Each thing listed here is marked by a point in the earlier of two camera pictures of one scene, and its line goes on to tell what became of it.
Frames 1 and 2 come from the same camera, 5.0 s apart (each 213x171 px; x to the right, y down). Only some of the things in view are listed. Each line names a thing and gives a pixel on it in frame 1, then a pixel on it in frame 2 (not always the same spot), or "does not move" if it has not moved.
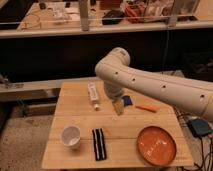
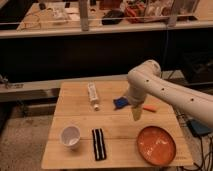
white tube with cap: [94, 94] does not move
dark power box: [199, 127] does not move
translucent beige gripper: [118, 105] -> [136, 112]
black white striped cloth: [99, 144] does not move
